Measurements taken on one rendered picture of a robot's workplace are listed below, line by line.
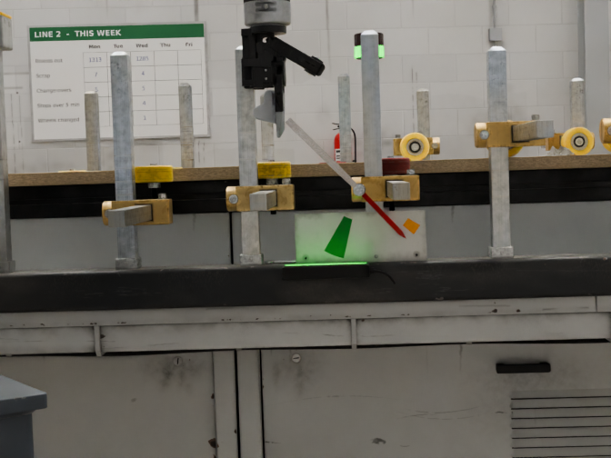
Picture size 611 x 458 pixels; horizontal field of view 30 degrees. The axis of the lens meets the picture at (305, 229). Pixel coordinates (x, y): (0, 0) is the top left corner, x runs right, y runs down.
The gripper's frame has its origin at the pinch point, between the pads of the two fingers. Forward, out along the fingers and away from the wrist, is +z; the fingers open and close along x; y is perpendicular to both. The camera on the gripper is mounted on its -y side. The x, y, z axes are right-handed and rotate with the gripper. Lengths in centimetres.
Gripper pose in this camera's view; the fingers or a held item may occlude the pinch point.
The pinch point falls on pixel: (282, 131)
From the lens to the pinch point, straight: 221.2
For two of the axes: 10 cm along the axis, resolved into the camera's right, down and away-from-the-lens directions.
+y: -10.0, 0.3, 0.4
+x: -0.3, 0.5, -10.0
